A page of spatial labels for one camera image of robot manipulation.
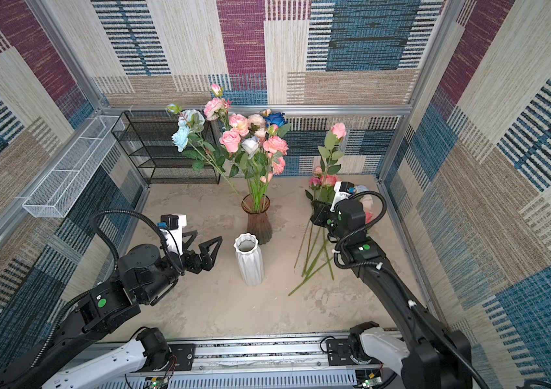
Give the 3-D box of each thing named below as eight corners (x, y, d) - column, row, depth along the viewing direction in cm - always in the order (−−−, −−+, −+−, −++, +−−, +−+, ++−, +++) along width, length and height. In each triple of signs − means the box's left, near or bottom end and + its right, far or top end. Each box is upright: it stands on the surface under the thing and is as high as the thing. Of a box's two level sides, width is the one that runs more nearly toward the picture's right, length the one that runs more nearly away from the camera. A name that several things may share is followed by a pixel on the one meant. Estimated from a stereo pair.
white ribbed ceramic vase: (242, 286, 88) (232, 256, 70) (244, 265, 93) (235, 233, 75) (263, 286, 88) (258, 256, 70) (264, 265, 93) (260, 232, 75)
